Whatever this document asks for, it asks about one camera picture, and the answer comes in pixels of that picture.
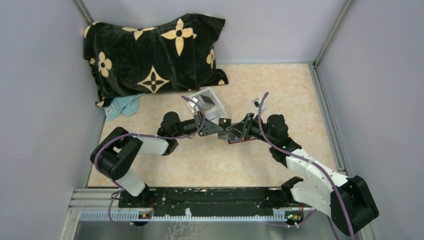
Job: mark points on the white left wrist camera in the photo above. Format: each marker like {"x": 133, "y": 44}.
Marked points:
{"x": 192, "y": 104}

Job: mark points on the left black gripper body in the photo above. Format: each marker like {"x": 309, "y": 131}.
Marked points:
{"x": 188, "y": 127}

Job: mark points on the grey single card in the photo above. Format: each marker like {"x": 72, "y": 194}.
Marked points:
{"x": 212, "y": 115}

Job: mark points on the white plastic card box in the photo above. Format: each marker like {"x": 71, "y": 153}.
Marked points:
{"x": 218, "y": 104}

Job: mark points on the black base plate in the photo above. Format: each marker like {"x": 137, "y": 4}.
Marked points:
{"x": 213, "y": 202}

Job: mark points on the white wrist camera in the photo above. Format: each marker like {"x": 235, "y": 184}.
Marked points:
{"x": 192, "y": 104}
{"x": 259, "y": 106}

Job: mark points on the light blue cloth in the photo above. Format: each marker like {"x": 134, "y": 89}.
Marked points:
{"x": 126, "y": 105}

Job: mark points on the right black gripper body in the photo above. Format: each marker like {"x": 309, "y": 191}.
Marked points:
{"x": 255, "y": 131}

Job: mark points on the grey card stack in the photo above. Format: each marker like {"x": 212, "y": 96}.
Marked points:
{"x": 206, "y": 101}

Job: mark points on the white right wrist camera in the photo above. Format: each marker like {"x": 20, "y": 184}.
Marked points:
{"x": 259, "y": 106}

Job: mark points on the black floral pillow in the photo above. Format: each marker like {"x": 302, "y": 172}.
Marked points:
{"x": 177, "y": 56}

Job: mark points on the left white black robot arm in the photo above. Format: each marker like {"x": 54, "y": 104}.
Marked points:
{"x": 114, "y": 156}

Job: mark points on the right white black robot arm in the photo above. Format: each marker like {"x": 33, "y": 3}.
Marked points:
{"x": 347, "y": 201}

